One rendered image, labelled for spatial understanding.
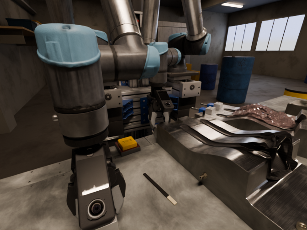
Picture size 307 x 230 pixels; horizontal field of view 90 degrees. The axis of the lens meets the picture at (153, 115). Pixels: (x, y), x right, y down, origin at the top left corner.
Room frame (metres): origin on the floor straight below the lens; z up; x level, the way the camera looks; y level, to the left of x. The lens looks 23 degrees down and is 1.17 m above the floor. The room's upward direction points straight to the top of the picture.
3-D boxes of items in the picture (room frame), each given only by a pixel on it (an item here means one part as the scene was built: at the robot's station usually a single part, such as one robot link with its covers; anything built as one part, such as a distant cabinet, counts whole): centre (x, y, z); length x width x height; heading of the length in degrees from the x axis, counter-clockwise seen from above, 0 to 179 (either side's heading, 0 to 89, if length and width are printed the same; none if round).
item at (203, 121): (0.44, -0.25, 0.92); 0.35 x 0.16 x 0.09; 30
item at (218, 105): (0.90, -0.35, 0.85); 0.13 x 0.05 x 0.05; 47
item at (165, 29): (8.07, -0.72, 1.14); 1.76 x 1.36 x 2.27; 114
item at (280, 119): (0.67, -0.51, 0.90); 0.26 x 0.18 x 0.08; 47
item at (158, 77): (0.65, -0.02, 1.07); 0.08 x 0.08 x 0.05
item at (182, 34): (1.10, -0.16, 1.20); 0.13 x 0.12 x 0.14; 57
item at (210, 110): (0.82, -0.28, 0.85); 0.13 x 0.05 x 0.05; 47
